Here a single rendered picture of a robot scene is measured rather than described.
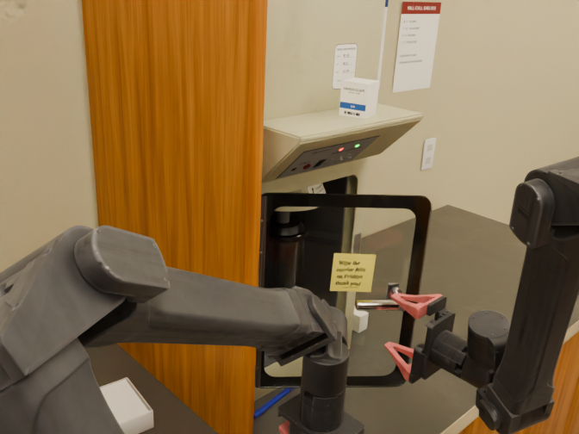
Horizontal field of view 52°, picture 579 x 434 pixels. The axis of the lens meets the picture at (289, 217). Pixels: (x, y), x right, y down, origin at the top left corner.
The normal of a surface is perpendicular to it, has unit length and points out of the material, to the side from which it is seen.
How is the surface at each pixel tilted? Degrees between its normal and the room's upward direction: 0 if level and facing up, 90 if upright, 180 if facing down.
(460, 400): 0
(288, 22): 90
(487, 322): 15
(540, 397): 103
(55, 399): 68
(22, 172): 90
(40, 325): 54
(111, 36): 90
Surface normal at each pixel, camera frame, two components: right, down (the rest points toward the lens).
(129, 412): 0.05, -0.93
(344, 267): 0.08, 0.37
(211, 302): 0.85, -0.43
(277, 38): 0.69, 0.30
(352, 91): -0.50, 0.30
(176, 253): -0.72, 0.22
